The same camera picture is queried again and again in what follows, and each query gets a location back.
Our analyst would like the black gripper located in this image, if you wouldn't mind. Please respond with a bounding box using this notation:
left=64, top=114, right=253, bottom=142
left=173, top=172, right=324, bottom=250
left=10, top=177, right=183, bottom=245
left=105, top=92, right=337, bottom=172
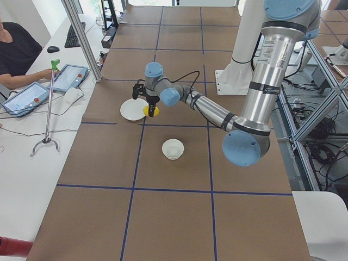
left=146, top=93, right=159, bottom=117

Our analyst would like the yellow lemon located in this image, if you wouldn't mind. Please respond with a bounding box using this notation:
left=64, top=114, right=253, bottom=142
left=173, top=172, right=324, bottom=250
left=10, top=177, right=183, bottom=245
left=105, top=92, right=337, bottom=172
left=143, top=105, right=160, bottom=117

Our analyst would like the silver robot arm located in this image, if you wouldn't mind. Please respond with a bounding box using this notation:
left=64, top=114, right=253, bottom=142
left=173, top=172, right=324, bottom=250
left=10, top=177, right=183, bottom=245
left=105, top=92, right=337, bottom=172
left=142, top=1, right=321, bottom=167

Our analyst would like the white plate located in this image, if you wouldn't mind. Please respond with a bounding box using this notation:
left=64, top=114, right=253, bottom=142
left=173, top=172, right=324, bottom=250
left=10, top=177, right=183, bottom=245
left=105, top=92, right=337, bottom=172
left=120, top=98, right=147, bottom=121

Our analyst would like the white bowl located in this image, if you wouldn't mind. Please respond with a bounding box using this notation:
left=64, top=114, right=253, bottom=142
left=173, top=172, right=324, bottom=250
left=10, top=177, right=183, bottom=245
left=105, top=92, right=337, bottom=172
left=161, top=139, right=184, bottom=160

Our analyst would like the black computer box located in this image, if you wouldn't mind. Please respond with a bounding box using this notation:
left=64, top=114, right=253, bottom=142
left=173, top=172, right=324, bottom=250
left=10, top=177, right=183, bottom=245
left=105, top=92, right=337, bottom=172
left=101, top=26, right=117, bottom=48

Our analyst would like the white cloth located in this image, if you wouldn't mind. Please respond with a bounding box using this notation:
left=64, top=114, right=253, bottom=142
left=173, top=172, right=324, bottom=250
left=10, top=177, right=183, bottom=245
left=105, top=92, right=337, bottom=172
left=64, top=88, right=84, bottom=104

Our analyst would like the far blue teach pendant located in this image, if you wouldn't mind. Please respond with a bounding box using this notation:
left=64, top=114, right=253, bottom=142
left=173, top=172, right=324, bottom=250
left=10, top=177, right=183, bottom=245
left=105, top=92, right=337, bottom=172
left=53, top=64, right=88, bottom=92

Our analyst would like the blue teach pendant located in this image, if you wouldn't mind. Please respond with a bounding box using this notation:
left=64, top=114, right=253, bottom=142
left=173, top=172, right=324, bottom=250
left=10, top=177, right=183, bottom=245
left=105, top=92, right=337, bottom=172
left=1, top=82, right=49, bottom=117
left=53, top=64, right=88, bottom=92

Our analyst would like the black keyboard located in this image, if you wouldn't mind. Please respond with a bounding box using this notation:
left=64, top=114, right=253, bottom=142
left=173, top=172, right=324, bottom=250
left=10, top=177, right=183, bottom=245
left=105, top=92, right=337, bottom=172
left=64, top=25, right=80, bottom=48

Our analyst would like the black computer mouse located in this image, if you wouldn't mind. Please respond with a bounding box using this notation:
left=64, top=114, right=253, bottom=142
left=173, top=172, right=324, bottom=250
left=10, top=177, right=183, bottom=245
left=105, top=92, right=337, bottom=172
left=47, top=46, right=60, bottom=53

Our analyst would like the near blue teach pendant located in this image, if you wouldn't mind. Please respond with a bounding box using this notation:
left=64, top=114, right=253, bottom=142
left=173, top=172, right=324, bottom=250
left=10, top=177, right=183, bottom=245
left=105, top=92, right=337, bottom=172
left=1, top=82, right=49, bottom=117

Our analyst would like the person in black shirt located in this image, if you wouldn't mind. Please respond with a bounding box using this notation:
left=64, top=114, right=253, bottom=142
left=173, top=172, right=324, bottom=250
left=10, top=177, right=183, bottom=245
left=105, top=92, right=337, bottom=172
left=1, top=22, right=52, bottom=90

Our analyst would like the white bottle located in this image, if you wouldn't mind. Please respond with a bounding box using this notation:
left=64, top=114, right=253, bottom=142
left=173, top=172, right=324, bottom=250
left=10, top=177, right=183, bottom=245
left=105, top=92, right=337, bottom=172
left=296, top=48, right=312, bottom=71

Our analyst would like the red fire extinguisher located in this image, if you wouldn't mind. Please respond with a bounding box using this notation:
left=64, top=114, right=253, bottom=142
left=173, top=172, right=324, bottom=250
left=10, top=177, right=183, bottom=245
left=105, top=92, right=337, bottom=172
left=0, top=237, right=33, bottom=257

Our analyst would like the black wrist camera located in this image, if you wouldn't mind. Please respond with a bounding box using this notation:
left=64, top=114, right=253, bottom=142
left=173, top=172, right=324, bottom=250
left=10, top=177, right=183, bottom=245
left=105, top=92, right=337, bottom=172
left=132, top=79, right=146, bottom=100

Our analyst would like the black camera cable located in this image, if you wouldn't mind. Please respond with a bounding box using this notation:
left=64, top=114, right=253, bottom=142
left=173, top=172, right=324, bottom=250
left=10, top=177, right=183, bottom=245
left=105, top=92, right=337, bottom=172
left=169, top=70, right=201, bottom=90

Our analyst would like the green handled reacher grabber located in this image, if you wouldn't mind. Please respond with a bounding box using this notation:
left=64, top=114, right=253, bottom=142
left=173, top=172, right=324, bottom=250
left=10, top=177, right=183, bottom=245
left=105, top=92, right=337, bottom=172
left=30, top=59, right=60, bottom=157

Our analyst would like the aluminium frame post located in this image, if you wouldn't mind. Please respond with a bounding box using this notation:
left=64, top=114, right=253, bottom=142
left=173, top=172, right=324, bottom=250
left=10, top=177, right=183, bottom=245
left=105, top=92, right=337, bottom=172
left=61, top=0, right=102, bottom=83

